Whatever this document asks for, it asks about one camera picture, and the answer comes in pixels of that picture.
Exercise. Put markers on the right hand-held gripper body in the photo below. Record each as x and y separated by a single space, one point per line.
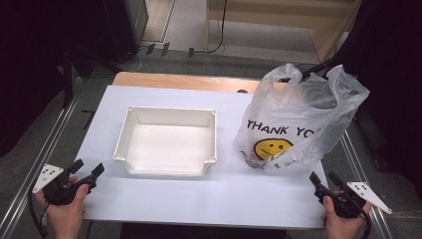
351 199

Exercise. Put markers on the person's dark clothing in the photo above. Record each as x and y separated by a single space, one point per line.
199 232

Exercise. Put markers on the white plastic bin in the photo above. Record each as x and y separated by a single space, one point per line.
166 149

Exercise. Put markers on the dark curtain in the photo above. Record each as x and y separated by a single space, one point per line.
33 66
394 99

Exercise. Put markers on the person's right hand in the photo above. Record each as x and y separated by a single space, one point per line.
341 227

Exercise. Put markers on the person's left hand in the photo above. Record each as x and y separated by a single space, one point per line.
66 215

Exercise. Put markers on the black cabinet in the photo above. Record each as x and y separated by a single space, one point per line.
126 26

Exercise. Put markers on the aluminium frame rail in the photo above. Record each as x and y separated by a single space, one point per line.
356 166
36 166

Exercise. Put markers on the clear smiley plastic bag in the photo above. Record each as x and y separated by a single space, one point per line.
298 113

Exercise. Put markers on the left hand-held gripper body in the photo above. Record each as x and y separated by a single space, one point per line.
58 191

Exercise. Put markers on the light wooden shelf unit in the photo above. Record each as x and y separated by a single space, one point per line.
262 20

